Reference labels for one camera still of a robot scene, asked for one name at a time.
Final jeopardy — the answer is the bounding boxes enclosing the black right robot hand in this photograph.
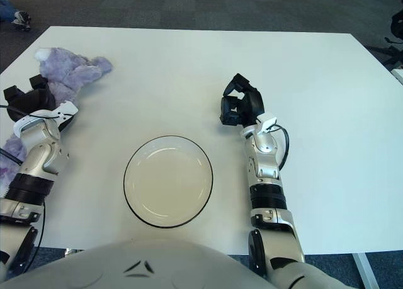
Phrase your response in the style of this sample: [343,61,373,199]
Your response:
[219,73,265,127]

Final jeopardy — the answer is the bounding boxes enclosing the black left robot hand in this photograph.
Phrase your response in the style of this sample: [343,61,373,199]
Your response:
[3,76,57,123]

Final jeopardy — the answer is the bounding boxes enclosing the purple plush bear doll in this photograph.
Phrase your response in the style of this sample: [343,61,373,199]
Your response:
[0,47,114,195]

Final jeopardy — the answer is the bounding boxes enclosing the white plate black rim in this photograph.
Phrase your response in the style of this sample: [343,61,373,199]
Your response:
[123,135,215,229]

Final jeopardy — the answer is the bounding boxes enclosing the white black sneaker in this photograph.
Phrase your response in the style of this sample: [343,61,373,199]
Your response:
[11,11,32,31]

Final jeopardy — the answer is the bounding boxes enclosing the person's leg blue jeans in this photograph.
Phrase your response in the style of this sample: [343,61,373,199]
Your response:
[0,0,16,22]

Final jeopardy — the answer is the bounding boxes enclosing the black office chair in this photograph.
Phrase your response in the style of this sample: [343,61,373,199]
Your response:
[365,10,403,69]

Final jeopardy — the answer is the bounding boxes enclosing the grey robot torso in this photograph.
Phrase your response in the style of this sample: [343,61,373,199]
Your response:
[0,238,275,289]

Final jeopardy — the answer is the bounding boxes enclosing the white table leg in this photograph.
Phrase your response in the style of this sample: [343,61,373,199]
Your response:
[351,252,377,289]

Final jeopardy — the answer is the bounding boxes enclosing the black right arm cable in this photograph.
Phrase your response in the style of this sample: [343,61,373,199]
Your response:
[273,125,290,170]

